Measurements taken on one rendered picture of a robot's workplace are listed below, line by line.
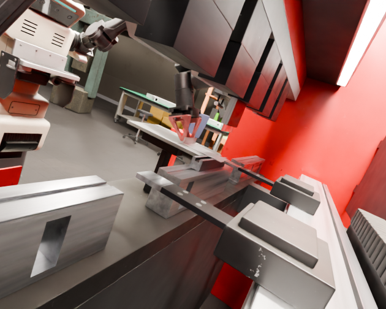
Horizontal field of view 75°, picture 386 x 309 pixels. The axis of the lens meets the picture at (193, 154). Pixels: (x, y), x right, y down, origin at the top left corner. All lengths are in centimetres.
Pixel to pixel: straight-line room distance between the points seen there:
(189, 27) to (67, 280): 34
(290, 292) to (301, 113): 135
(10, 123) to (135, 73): 845
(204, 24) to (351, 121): 129
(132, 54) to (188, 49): 947
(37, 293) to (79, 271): 5
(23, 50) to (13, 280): 96
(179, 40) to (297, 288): 29
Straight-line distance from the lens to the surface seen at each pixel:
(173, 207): 56
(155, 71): 914
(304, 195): 65
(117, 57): 1017
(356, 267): 49
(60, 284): 36
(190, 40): 36
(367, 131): 159
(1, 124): 122
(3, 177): 70
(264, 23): 60
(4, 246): 30
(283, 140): 157
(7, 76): 115
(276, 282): 28
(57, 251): 36
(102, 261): 40
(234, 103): 70
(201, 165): 64
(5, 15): 68
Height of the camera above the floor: 113
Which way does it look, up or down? 11 degrees down
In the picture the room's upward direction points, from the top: 22 degrees clockwise
